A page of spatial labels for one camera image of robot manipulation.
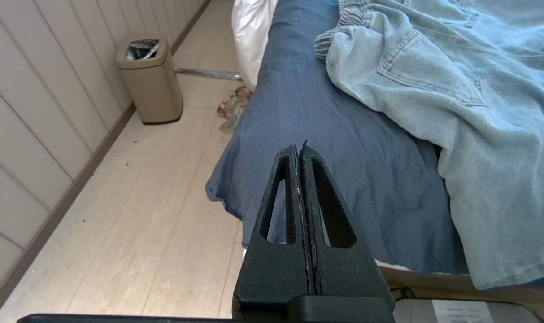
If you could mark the thin metal rod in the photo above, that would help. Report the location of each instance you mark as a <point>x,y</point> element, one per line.
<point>209,74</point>

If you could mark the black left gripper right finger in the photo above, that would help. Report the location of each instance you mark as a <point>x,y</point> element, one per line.
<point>343,269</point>

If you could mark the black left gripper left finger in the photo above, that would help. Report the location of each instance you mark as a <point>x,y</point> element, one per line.
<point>272,269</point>

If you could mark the white cardboard box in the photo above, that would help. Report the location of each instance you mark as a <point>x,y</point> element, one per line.
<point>464,312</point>

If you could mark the brown trash bin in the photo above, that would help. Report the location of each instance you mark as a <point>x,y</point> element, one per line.
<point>153,85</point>

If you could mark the light blue denim shorts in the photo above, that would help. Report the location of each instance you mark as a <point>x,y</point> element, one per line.
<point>478,112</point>

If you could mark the blue bed sheet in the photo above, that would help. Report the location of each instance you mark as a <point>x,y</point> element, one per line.
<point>343,134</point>

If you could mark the patterned slippers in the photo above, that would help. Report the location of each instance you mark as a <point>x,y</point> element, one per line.
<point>233,110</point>

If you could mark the dark blue white-lined duvet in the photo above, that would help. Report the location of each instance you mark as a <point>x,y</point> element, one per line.
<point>251,36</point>

